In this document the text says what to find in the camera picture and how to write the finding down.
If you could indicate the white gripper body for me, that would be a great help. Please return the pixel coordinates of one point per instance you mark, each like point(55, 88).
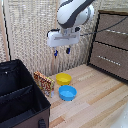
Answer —
point(63, 38)

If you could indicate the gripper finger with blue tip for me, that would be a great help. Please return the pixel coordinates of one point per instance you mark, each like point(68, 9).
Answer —
point(68, 50)
point(55, 52)

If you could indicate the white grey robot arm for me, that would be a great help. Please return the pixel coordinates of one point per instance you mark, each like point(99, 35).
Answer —
point(71, 13)

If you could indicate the brown fabric drawer front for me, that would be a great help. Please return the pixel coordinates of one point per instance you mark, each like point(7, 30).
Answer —
point(110, 66)
point(115, 25)

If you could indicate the yellow bowl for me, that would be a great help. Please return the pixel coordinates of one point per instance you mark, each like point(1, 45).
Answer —
point(63, 78)

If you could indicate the beige bamboo folding screen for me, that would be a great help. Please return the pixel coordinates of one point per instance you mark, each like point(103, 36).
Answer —
point(30, 33)

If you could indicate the patterned orange snack box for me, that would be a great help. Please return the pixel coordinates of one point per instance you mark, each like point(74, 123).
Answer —
point(44, 83)

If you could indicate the blue bowl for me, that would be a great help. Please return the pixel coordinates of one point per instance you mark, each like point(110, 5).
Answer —
point(67, 93)

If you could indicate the grey metal pole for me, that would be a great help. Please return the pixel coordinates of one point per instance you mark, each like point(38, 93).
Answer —
point(116, 32)

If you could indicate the black fabric storage box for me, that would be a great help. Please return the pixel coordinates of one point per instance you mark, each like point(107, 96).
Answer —
point(20, 96)

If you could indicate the dark frame drawer cabinet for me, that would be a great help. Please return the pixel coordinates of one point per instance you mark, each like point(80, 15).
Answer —
point(93, 36)

